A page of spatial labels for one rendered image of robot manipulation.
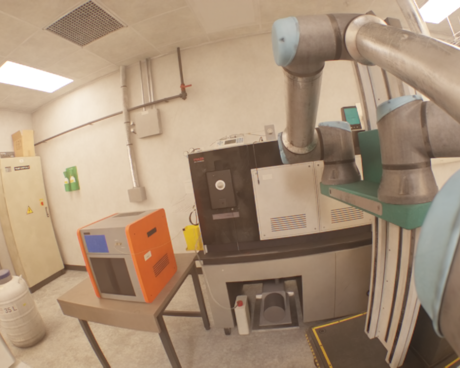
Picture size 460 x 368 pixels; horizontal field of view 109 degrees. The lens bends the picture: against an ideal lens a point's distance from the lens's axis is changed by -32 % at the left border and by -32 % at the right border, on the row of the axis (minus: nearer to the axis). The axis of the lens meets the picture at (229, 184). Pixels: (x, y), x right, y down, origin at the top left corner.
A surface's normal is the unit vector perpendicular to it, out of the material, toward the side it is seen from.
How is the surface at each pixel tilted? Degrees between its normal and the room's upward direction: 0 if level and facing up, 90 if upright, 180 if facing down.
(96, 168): 90
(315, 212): 90
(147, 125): 90
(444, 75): 76
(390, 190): 70
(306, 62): 157
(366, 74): 90
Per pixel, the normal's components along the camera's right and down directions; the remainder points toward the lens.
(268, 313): -0.15, 0.12
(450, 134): -0.79, 0.46
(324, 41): -0.08, 0.63
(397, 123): -0.81, 0.12
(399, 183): -0.83, -0.17
